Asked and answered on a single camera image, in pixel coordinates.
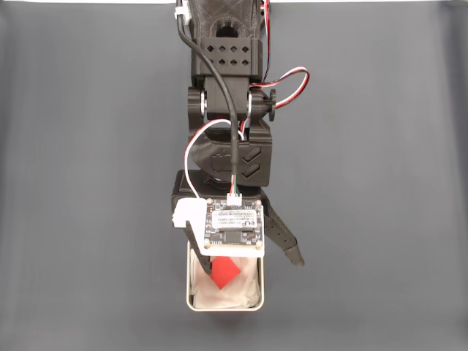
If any camera board on white mount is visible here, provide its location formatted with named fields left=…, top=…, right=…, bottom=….
left=171, top=192, right=266, bottom=259

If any white cloth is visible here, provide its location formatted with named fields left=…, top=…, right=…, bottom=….
left=192, top=255, right=261, bottom=309

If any black camera cable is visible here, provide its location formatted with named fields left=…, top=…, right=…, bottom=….
left=175, top=0, right=243, bottom=195

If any white cable connector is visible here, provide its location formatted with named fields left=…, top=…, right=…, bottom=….
left=173, top=4, right=192, bottom=26

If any red cube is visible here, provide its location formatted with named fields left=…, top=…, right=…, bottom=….
left=208, top=255, right=242, bottom=291

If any dark grey table mat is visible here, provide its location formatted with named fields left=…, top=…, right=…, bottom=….
left=0, top=1, right=468, bottom=351

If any square metal box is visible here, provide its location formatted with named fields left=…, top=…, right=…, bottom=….
left=185, top=239, right=265, bottom=312

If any red white black servo wire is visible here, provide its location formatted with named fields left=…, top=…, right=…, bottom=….
left=250, top=0, right=311, bottom=110
left=184, top=118, right=250, bottom=201

